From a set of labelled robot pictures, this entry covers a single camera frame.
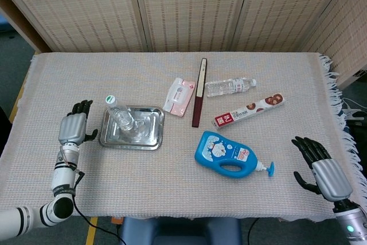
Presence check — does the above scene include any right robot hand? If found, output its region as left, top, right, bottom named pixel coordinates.
left=291, top=135, right=353, bottom=203

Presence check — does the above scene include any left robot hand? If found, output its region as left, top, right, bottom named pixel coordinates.
left=57, top=99, right=99, bottom=146

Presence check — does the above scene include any transparent bottle with green cap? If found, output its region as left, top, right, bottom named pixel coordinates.
left=103, top=94, right=139, bottom=141

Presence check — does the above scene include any stainless steel tray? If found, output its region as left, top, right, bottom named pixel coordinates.
left=98, top=104, right=166, bottom=151

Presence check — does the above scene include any blue pump detergent bottle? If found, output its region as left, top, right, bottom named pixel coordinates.
left=193, top=130, right=275, bottom=179

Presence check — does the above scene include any clear bottle with red label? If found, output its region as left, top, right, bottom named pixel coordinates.
left=205, top=77, right=257, bottom=99

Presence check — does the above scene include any beige woven tablecloth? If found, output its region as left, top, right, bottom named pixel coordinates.
left=0, top=52, right=367, bottom=223

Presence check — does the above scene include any white baking paper box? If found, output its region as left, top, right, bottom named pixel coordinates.
left=212, top=92, right=286, bottom=131

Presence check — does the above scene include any pink wet wipes pack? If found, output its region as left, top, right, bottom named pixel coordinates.
left=162, top=77, right=197, bottom=118

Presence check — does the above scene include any dark red folded fan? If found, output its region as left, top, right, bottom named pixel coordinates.
left=191, top=57, right=208, bottom=129

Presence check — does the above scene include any blue padded seat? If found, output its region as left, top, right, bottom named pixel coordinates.
left=118, top=216, right=240, bottom=245

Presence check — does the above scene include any bamboo folding screen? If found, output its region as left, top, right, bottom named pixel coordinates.
left=0, top=0, right=367, bottom=88

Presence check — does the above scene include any white cable bundle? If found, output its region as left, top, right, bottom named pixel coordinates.
left=341, top=97, right=367, bottom=120

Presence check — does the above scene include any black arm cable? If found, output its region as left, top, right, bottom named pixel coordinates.
left=67, top=169, right=127, bottom=245

